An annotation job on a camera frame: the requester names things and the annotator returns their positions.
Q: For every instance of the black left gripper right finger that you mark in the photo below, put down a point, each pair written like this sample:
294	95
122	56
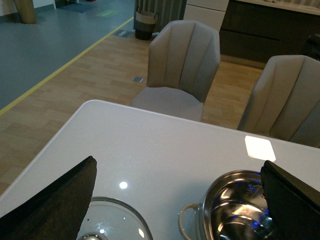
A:
294	206

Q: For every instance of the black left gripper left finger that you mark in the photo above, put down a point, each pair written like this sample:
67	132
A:
57	211

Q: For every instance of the glass pot lid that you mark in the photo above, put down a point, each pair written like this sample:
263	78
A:
112	219

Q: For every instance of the white electric cooking pot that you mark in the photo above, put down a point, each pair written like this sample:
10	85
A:
234	208

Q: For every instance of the beige chair right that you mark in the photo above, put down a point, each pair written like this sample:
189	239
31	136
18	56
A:
285	101

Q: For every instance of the beige chair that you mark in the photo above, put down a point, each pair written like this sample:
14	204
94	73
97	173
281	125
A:
183	60
285	101

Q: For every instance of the dark kitchen counter cabinet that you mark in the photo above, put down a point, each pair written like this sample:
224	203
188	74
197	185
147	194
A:
257	32

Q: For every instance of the beige chair left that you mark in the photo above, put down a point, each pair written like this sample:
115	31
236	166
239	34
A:
183	60

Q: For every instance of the potted green plant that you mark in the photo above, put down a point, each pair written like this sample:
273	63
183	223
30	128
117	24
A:
26	11

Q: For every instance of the woven basket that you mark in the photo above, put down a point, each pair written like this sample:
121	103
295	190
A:
144	23

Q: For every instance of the white pillar cabinet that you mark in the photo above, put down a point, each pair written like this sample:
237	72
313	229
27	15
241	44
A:
208	12

